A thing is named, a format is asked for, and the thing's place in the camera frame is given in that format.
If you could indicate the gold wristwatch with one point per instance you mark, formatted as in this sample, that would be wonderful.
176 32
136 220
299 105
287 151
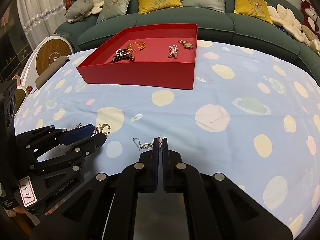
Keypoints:
188 45

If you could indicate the white lace curtain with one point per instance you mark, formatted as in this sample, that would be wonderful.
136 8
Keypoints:
40 10

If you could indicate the silver dangle earring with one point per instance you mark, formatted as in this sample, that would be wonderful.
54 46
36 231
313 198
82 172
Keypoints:
146 145

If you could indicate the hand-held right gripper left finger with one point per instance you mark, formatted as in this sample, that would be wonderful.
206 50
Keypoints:
157 165

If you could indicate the red monkey plush toy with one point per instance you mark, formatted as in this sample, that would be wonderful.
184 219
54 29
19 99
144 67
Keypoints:
310 17

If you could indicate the gold hoop earring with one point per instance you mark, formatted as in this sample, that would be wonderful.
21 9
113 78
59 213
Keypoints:
103 128

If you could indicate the white and olive appliance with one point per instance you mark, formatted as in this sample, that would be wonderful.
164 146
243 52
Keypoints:
22 90

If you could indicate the green sofa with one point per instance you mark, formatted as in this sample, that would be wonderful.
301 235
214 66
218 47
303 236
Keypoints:
250 30

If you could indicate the cream quilted blanket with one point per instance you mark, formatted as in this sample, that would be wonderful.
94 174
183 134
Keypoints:
315 46

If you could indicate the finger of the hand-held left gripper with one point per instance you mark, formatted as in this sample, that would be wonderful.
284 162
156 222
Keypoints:
77 133
92 142

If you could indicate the red cardboard box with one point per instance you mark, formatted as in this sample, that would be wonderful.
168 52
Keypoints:
140 75

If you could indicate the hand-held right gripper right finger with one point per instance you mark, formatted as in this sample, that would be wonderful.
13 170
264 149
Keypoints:
163 165

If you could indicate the grey pig plush toy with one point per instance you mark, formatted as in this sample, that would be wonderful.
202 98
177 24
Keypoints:
80 8

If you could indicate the cream flower cushion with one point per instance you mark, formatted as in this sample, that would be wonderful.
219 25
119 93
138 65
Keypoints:
285 17

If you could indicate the brown book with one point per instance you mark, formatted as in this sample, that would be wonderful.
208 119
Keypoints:
50 71

